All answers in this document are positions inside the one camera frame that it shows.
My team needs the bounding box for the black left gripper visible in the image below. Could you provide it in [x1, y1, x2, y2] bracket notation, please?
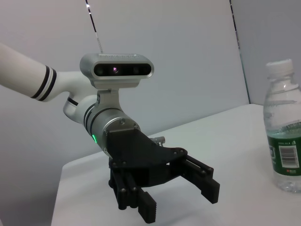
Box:
[104, 128, 221, 224]

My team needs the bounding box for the clear green-label water bottle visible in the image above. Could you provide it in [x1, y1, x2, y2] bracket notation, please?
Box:
[262, 58, 301, 194]

